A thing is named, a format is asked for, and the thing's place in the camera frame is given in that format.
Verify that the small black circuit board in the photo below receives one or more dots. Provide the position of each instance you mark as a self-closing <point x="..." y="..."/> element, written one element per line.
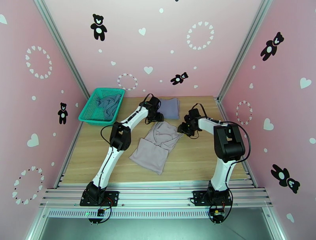
<point x="100" y="212"/>

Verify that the teal plastic laundry basket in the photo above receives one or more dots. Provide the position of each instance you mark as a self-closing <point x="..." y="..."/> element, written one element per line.
<point x="90" y="113"/>

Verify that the circuit board with yellow connector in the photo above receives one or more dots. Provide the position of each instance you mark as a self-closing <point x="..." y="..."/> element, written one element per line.
<point x="217" y="214"/>

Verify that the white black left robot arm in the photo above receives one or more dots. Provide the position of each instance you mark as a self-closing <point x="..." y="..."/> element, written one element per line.
<point x="106" y="162"/>

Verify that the aluminium front rail frame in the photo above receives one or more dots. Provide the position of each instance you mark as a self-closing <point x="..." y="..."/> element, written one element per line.
<point x="158" y="195"/>

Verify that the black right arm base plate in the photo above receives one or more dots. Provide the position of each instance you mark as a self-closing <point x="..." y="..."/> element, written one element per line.
<point x="198" y="197"/>

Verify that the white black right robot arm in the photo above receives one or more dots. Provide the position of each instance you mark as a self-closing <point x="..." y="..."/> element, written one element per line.
<point x="222" y="172"/>

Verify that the blue ribbed shirt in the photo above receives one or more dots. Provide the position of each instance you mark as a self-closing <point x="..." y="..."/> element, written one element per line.
<point x="109" y="104"/>

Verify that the lavender blue shirt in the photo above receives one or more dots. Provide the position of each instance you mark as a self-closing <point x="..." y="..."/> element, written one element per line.
<point x="170" y="108"/>

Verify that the aluminium corner post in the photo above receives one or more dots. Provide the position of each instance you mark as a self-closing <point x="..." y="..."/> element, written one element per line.
<point x="61" y="49"/>
<point x="244" y="49"/>

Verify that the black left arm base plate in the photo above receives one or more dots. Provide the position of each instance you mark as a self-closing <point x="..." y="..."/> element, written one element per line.
<point x="111" y="197"/>

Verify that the mauve grey shirt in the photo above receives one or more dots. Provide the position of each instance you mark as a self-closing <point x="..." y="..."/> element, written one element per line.
<point x="150" y="155"/>

